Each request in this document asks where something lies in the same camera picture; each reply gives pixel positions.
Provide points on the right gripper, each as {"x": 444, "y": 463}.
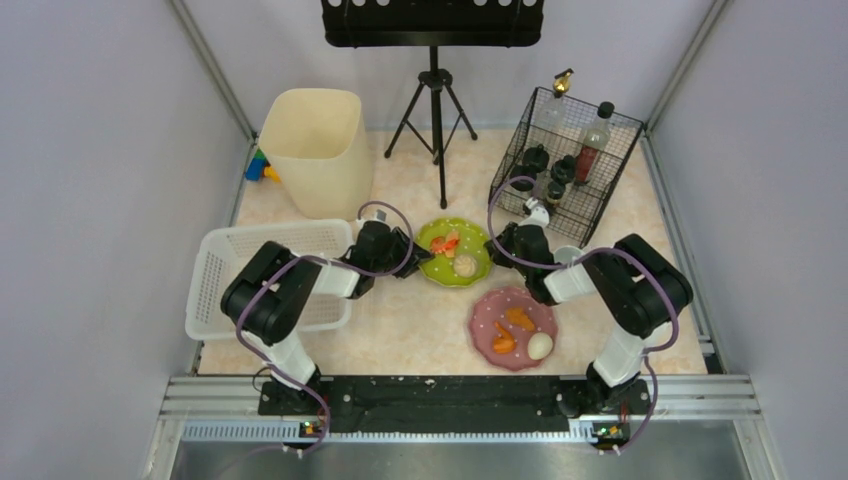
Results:
{"x": 505, "y": 244}

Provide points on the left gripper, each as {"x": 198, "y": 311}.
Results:
{"x": 404, "y": 252}

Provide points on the green polka dot plate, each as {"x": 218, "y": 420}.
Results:
{"x": 473, "y": 238}

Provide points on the pink polka dot plate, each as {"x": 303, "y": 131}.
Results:
{"x": 490, "y": 308}

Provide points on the black-lid jar white beads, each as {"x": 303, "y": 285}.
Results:
{"x": 522, "y": 178}

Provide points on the small pepper shaker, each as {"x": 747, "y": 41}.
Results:
{"x": 554, "y": 194}

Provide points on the black-lid clear jar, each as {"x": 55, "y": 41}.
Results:
{"x": 536, "y": 159}

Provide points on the shiny black-lid spice jar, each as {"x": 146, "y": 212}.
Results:
{"x": 563, "y": 171}

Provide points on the tall sauce bottle black cap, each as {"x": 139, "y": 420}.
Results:
{"x": 594, "y": 140}

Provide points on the glass bottle gold stopper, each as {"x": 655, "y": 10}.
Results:
{"x": 553, "y": 110}

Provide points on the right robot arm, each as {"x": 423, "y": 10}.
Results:
{"x": 643, "y": 292}

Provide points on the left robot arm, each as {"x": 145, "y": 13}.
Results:
{"x": 267, "y": 299}

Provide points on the toy shrimp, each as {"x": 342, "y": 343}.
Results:
{"x": 446, "y": 245}

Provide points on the toy dumpling bun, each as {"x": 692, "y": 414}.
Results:
{"x": 465, "y": 265}

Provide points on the toy fried chicken piece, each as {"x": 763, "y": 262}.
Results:
{"x": 517, "y": 316}

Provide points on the pink ceramic mug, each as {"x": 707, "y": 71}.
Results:
{"x": 567, "y": 254}

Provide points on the toy white egg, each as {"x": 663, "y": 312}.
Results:
{"x": 539, "y": 346}

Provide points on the cream plastic waste bin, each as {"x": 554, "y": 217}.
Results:
{"x": 315, "y": 140}

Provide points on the colourful toy blocks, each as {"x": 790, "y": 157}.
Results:
{"x": 259, "y": 168}

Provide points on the white plastic perforated basket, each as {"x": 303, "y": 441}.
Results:
{"x": 225, "y": 252}

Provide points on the black tripod music stand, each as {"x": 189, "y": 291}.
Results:
{"x": 432, "y": 24}

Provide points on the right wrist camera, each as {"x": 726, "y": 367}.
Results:
{"x": 536, "y": 213}

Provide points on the black wire basket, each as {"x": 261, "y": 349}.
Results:
{"x": 575, "y": 151}

